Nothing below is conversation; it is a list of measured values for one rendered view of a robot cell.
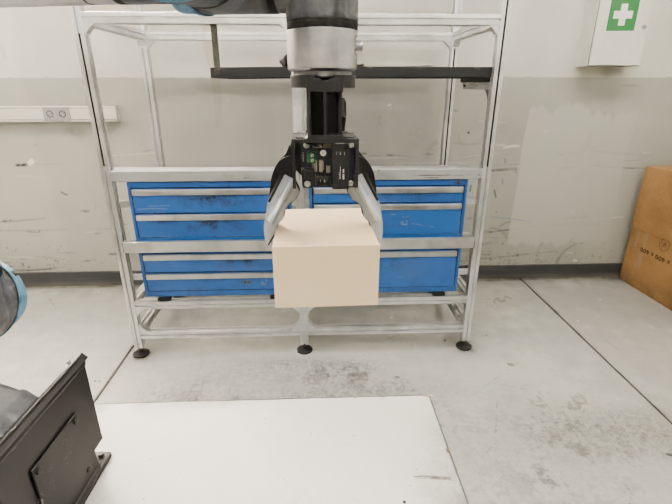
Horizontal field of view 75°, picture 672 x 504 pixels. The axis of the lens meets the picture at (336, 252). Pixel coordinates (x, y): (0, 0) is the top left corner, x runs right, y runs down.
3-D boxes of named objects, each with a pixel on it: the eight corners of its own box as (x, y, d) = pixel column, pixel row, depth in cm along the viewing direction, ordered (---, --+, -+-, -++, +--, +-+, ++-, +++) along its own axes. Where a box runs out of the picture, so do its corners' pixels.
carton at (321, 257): (282, 257, 66) (279, 209, 63) (361, 255, 66) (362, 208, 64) (275, 308, 51) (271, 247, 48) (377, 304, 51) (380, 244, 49)
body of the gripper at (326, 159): (290, 195, 47) (285, 74, 43) (292, 179, 55) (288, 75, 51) (361, 194, 47) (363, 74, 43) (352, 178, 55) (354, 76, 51)
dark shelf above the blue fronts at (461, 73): (231, 82, 220) (230, 69, 218) (465, 82, 225) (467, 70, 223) (211, 81, 179) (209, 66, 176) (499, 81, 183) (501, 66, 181)
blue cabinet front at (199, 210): (146, 295, 213) (127, 181, 193) (295, 293, 215) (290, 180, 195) (144, 298, 210) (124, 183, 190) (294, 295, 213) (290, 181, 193)
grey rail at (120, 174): (112, 177, 198) (110, 167, 196) (482, 174, 204) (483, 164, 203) (102, 182, 189) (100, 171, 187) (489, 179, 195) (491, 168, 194)
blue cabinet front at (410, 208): (311, 293, 216) (308, 180, 196) (455, 290, 218) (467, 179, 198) (311, 295, 213) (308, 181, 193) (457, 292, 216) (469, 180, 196)
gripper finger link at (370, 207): (384, 256, 52) (341, 193, 49) (376, 239, 58) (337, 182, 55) (406, 241, 52) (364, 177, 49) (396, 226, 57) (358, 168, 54)
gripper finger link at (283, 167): (257, 195, 53) (296, 133, 51) (258, 192, 54) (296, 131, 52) (290, 215, 54) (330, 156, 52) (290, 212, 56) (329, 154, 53)
